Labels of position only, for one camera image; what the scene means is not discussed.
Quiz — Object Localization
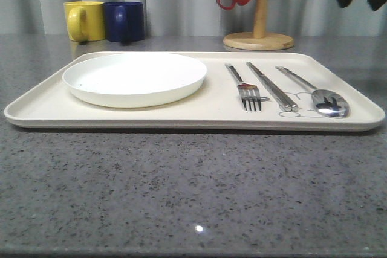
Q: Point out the silver metal spoon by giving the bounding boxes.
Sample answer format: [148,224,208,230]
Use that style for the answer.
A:
[276,66,350,118]

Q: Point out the silver metal fork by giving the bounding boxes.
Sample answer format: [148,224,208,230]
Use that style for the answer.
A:
[225,63,261,112]

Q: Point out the white round plate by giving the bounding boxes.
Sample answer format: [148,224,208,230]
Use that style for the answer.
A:
[62,52,207,108]

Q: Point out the wooden mug tree stand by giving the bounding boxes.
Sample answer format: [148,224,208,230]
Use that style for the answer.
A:
[223,0,294,51]

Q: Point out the cream rabbit serving tray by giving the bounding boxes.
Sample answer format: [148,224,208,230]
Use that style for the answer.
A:
[4,52,385,132]

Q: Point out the grey curtain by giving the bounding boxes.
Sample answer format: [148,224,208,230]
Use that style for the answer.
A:
[1,0,386,36]

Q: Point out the dark blue mug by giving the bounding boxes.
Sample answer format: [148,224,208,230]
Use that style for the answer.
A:
[102,1,145,42]

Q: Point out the yellow mug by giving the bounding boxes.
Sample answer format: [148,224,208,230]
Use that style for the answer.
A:
[63,1,105,42]

